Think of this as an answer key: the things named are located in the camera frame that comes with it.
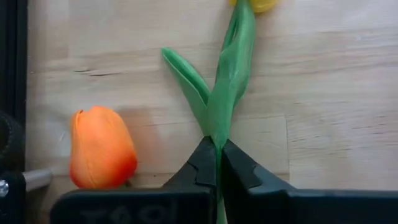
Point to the orange artificial tulip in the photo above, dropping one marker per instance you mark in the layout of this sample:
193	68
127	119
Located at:
99	149

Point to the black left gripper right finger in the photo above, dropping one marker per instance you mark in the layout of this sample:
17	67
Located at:
280	205

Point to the yellow artificial tulip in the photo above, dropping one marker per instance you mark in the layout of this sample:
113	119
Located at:
231	77

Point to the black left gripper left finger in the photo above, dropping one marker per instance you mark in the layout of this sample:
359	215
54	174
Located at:
140	205

